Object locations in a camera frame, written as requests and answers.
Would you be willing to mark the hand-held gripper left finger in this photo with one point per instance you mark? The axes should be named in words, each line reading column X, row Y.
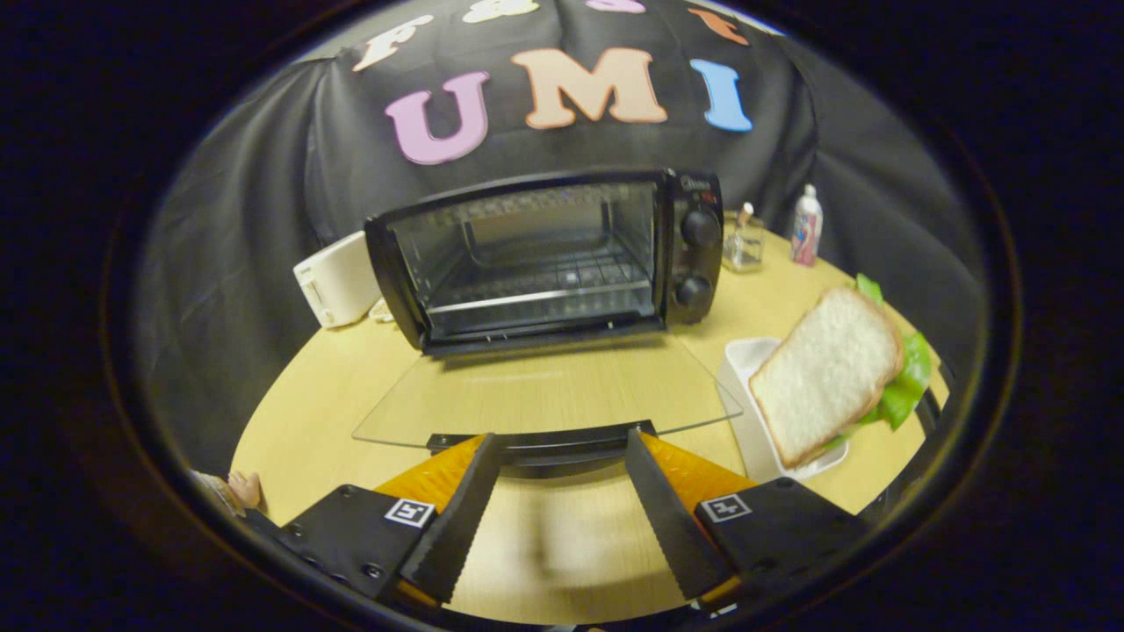
column 461, row 518

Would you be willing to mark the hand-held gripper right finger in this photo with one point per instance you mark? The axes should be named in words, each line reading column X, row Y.
column 672, row 527

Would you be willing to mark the white rectangular plate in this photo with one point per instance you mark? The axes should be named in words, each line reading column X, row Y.
column 746, row 369

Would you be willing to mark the white spray bottle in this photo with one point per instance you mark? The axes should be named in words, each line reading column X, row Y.
column 806, row 230

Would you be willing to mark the white bread toaster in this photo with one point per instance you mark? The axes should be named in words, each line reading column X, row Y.
column 338, row 281

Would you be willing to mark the clear glass jar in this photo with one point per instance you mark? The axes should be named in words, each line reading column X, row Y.
column 744, row 247

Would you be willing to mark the lettuce sandwich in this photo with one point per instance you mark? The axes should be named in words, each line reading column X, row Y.
column 821, row 373

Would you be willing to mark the black backdrop cloth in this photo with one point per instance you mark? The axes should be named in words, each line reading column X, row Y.
column 246, row 219

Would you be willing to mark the black toaster oven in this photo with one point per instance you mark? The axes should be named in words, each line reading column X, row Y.
column 694, row 254

